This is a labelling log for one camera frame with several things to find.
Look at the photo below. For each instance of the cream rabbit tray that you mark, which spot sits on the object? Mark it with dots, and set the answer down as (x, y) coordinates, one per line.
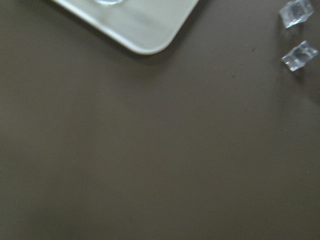
(145, 27)

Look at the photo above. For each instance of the clear wine glass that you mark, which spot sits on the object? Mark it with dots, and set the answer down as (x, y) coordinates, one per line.
(108, 2)

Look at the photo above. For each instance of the loose ice cube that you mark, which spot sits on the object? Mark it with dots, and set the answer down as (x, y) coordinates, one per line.
(299, 56)
(295, 12)

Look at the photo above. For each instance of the loose ice cube upper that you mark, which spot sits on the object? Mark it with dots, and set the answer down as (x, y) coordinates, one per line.
(295, 12)

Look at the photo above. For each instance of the loose ice cube lower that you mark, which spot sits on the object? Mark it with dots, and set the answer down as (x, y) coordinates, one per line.
(299, 56)

